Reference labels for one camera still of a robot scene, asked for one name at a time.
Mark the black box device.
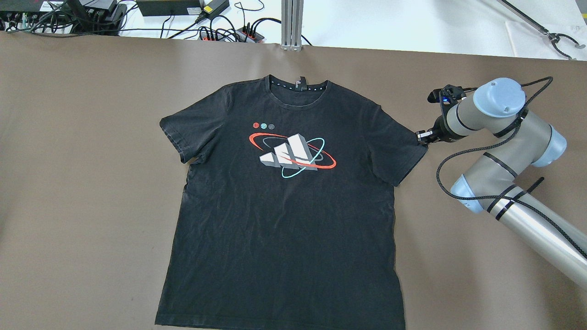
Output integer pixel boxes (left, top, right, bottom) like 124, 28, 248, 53
135, 0, 205, 17

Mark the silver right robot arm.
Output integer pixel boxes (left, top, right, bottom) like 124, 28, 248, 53
416, 77, 587, 289

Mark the black power strip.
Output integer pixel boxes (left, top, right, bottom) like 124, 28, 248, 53
195, 27, 266, 44

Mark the black power adapter yellow label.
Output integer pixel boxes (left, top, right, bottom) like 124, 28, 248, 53
194, 0, 229, 24

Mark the black network switch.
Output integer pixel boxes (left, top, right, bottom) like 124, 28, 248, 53
0, 0, 64, 15

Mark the aluminium frame post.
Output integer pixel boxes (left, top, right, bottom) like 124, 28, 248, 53
281, 0, 304, 52

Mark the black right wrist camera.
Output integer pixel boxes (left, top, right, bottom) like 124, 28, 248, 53
427, 84, 467, 105

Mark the black graphic t-shirt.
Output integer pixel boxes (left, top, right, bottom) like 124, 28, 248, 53
155, 75, 427, 330

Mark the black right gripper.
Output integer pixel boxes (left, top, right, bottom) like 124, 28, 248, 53
415, 115, 455, 147

